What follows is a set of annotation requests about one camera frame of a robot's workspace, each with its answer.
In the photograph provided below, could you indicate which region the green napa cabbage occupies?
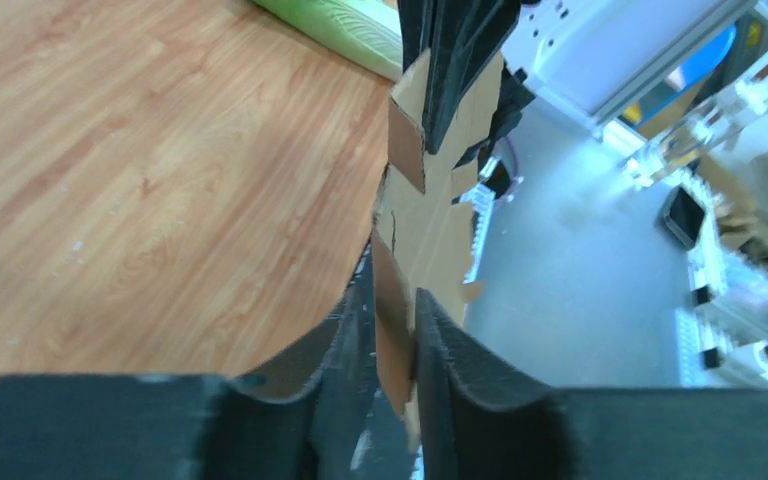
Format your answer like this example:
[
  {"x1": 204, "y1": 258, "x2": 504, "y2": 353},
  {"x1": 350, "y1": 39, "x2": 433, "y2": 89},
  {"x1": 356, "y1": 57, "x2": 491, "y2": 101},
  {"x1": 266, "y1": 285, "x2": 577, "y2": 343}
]
[{"x1": 258, "y1": 0, "x2": 403, "y2": 81}]

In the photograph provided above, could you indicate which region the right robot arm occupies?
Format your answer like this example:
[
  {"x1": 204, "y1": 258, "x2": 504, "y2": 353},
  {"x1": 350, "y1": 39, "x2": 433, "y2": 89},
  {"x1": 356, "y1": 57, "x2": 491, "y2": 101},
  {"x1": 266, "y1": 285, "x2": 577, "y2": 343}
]
[{"x1": 397, "y1": 0, "x2": 754, "y2": 153}]

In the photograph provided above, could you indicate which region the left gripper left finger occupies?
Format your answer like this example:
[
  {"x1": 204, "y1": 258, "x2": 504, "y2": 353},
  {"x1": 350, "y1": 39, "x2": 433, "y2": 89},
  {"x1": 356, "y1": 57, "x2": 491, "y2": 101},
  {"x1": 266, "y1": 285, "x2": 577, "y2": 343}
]
[{"x1": 0, "y1": 251, "x2": 379, "y2": 479}]

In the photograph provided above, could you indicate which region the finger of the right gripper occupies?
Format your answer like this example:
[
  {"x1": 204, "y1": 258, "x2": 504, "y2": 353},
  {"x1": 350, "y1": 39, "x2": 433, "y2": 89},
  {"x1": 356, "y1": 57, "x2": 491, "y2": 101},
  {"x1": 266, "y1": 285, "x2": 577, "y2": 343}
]
[{"x1": 397, "y1": 0, "x2": 522, "y2": 154}]

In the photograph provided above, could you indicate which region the cardboard box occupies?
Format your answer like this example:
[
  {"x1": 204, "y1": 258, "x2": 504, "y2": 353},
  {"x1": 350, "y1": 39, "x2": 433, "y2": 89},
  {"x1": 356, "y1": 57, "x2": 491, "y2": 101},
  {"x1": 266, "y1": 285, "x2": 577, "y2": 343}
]
[{"x1": 372, "y1": 52, "x2": 504, "y2": 453}]

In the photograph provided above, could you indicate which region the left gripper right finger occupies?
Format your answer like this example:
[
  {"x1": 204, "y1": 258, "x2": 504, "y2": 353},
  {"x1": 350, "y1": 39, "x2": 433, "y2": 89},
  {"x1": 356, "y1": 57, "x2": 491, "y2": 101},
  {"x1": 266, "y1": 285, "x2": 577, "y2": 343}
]
[{"x1": 415, "y1": 289, "x2": 768, "y2": 479}]

